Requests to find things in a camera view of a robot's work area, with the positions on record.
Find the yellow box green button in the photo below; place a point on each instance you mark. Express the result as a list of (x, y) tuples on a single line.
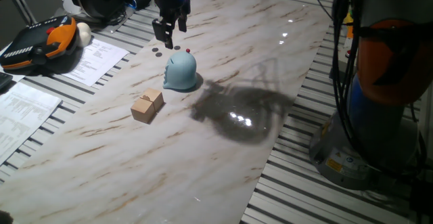
[(348, 19)]

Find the marble pattern board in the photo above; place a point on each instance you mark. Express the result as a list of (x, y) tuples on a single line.
[(169, 166)]

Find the white round plush ball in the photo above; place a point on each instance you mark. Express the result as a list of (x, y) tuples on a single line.
[(84, 32)]

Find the black computer keyboard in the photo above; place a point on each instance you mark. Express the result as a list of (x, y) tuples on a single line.
[(4, 80)]

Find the light wooden block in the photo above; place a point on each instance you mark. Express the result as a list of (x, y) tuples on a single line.
[(142, 110), (155, 97)]

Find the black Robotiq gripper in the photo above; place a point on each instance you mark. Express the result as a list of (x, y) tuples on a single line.
[(170, 5)]

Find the black orange teach pendant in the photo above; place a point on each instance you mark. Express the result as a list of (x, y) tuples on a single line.
[(37, 44)]

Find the light blue piggy bank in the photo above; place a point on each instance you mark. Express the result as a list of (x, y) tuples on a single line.
[(181, 71)]

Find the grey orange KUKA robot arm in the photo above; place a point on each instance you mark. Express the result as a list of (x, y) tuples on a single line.
[(389, 65)]

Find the printed white paper sheet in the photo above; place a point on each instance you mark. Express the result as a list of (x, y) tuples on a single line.
[(94, 61), (23, 115)]

